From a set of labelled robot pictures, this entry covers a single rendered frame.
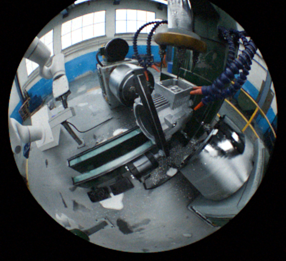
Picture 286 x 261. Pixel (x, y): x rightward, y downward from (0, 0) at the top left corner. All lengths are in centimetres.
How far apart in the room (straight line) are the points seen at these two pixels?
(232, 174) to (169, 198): 34
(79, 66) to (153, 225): 606
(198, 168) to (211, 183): 6
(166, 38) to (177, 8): 14
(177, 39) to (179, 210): 65
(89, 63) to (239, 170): 592
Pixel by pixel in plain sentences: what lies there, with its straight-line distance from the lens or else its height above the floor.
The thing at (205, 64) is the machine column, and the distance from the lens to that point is 50.
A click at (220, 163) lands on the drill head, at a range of 23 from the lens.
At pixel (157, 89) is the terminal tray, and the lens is 36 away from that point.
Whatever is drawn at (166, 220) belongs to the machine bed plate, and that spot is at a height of 80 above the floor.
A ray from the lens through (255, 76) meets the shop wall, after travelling 531.
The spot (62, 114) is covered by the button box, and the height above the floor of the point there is 107.
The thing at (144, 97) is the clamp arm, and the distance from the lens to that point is 23.
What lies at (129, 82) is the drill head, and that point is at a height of 109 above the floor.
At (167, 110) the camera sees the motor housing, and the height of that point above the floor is 108.
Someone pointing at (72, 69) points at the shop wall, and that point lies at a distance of 597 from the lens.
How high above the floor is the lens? 129
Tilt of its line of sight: 45 degrees down
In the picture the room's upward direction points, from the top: straight up
